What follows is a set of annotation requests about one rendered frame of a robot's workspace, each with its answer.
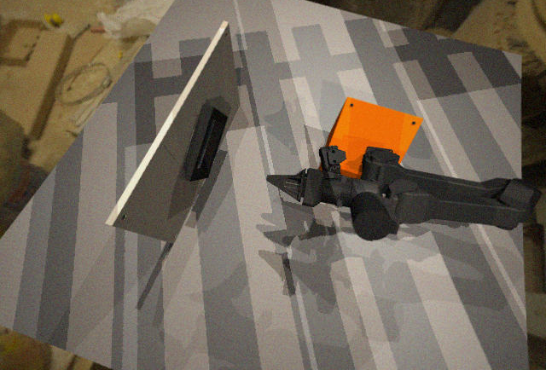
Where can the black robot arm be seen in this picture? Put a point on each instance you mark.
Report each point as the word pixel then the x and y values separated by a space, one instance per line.
pixel 414 197

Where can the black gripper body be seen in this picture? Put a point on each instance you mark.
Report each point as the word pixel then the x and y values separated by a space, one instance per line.
pixel 318 189

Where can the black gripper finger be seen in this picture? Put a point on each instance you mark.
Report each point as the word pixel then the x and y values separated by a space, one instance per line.
pixel 290 184

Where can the dark grey flat panel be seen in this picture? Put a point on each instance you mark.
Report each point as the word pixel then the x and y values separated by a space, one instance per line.
pixel 156 201

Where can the black picture frame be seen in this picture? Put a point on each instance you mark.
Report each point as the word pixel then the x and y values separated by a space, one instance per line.
pixel 204 144

